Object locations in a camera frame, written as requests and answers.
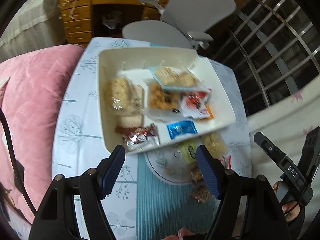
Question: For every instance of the clear nut bar packet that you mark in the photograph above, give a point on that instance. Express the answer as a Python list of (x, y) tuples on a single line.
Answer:
[(196, 176), (201, 193)]

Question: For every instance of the person's right hand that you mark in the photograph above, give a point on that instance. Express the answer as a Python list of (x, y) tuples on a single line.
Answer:
[(291, 211)]

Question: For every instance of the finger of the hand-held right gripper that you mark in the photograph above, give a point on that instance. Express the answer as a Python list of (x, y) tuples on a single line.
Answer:
[(312, 152), (270, 148)]

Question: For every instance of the green snack packet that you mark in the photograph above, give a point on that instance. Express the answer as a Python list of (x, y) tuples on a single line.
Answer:
[(188, 152)]

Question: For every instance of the blue snack packet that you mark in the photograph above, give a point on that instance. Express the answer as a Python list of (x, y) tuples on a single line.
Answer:
[(181, 128)]

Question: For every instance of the wooden desk with drawers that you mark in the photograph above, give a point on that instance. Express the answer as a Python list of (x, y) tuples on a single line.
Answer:
[(80, 12)]

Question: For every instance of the person's pink trouser leg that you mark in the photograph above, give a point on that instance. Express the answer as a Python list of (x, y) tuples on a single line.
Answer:
[(181, 233)]

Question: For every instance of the white flowered curtain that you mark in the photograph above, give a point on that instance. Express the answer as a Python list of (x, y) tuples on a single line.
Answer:
[(275, 125)]

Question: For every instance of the yellow puffed pastry packet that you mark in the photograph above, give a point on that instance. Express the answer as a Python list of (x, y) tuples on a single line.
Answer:
[(117, 92)]

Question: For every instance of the tree printed tablecloth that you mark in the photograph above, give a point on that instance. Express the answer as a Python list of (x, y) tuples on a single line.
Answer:
[(80, 140)]

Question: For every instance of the red white striped packet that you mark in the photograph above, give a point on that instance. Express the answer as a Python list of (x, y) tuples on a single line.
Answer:
[(227, 160)]

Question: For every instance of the pink blanket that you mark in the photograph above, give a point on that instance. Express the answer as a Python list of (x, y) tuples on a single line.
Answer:
[(32, 100)]

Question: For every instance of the plastic bag under desk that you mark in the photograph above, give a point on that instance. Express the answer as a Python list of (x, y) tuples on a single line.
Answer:
[(110, 18)]

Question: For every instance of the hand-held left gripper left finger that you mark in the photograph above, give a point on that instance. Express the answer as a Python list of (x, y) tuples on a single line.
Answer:
[(111, 172)]

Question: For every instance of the white plastic storage box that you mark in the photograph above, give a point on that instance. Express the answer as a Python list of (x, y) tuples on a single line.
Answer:
[(110, 135)]

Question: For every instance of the long cracker packet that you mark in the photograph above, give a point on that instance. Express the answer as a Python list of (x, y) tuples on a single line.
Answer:
[(170, 76)]

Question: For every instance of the metal window grille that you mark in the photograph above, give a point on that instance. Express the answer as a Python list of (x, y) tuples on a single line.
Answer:
[(270, 40)]

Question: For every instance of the orange nut cake packet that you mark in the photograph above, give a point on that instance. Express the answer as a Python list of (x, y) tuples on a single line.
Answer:
[(160, 98)]

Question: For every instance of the white lace cover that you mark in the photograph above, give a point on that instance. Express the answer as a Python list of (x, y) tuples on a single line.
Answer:
[(25, 22)]

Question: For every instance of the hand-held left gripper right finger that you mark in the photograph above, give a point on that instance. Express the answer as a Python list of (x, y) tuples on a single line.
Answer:
[(208, 172)]

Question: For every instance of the white red snack packet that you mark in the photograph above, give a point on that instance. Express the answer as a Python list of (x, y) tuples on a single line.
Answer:
[(193, 103)]

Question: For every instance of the clear puffed snack packet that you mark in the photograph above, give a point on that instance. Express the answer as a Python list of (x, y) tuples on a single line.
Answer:
[(215, 143)]

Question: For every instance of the brown silver snack packet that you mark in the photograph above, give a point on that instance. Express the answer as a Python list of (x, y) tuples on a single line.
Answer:
[(140, 135)]

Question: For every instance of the grey office chair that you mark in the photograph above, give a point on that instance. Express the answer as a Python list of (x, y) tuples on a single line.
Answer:
[(197, 7)]

